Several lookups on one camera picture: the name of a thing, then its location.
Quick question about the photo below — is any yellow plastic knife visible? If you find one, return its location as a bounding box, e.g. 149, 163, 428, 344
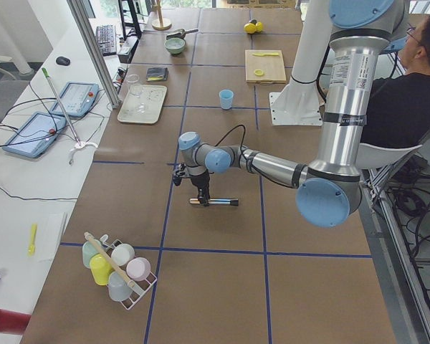
252, 52, 280, 57

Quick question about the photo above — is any wooden mug tree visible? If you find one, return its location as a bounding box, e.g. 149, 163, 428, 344
151, 0, 172, 31

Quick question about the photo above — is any yellow tool on desk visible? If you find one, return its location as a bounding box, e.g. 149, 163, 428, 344
27, 224, 38, 256

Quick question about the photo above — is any teach pendant far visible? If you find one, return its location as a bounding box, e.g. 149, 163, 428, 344
59, 82, 100, 118

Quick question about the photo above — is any teach pendant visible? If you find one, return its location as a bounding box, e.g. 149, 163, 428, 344
2, 112, 67, 158
59, 82, 100, 118

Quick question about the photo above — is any pink cup in rack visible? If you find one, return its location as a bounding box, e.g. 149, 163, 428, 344
126, 257, 151, 281

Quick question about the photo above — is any silver rod with claw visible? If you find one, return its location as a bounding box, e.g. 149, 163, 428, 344
42, 67, 98, 165

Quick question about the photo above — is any yellow lemon near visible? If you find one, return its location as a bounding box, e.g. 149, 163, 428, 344
244, 19, 257, 34

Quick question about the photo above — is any yellow lemon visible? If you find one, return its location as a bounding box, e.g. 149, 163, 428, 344
255, 21, 263, 33
244, 19, 257, 34

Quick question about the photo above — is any steel ice scoop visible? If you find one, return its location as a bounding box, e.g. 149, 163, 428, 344
166, 28, 199, 39

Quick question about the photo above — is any black keyboard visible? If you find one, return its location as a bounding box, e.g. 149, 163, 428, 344
95, 24, 117, 56

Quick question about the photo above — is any green bowl of ice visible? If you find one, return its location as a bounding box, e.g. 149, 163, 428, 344
164, 37, 186, 55

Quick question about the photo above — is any teach pendant near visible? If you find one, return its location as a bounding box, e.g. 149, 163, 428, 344
2, 112, 67, 158

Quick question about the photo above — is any yellow cup in rack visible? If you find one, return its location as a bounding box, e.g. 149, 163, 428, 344
89, 254, 114, 286

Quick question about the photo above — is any yellow lemon far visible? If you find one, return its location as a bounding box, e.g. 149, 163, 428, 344
255, 21, 263, 33

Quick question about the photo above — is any green cup in rack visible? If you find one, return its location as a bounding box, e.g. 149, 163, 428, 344
82, 241, 98, 269

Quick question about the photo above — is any white cup in rack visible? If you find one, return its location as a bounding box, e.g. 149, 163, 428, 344
111, 243, 135, 267

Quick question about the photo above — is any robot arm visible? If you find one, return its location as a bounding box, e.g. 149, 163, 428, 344
173, 1, 409, 227

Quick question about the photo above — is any grey folded cloth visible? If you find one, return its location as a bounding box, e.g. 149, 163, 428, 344
146, 67, 168, 82

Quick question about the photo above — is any wooden cutting board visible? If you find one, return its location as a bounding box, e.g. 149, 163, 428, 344
244, 49, 287, 84

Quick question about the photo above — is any cream bear tray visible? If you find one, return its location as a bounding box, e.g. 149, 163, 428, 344
118, 85, 167, 125

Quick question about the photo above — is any white cup rack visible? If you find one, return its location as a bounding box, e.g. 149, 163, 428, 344
84, 232, 157, 310

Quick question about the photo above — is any light blue cup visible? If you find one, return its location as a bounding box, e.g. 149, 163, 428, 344
219, 89, 234, 110

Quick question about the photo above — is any grey-blue cup in rack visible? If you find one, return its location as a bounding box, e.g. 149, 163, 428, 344
107, 272, 132, 302

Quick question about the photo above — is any person in black shirt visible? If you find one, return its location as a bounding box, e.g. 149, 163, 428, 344
360, 15, 430, 148

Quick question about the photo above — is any wine glass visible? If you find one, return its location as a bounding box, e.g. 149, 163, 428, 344
125, 74, 146, 113

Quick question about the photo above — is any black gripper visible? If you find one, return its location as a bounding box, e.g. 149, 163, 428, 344
172, 163, 210, 206

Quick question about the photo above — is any aluminium frame post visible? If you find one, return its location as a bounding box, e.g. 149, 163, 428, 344
67, 0, 120, 109

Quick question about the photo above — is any black computer mouse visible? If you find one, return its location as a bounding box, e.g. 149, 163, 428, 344
56, 56, 71, 67

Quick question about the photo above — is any steel muddler black tip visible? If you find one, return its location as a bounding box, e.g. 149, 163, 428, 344
189, 198, 239, 206

